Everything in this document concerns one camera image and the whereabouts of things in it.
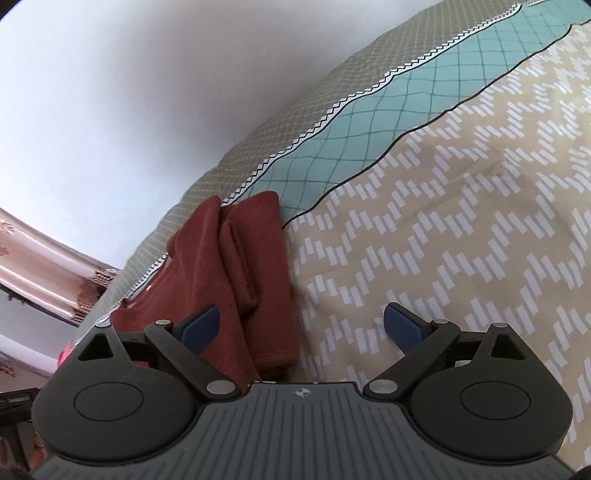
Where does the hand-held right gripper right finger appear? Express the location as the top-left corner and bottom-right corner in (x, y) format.
(363, 302), (528, 400)

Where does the maroon long-sleeved sweater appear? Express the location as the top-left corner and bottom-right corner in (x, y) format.
(111, 191), (302, 385)

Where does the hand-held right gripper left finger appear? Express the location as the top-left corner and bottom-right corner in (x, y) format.
(75, 304), (242, 400)

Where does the black window frame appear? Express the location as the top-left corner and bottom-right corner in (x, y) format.
(0, 285), (28, 308)

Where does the patterned beige teal bedsheet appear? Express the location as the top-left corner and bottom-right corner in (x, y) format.
(76, 0), (591, 467)

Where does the pink embroidered curtain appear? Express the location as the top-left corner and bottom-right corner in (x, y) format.
(0, 208), (118, 326)

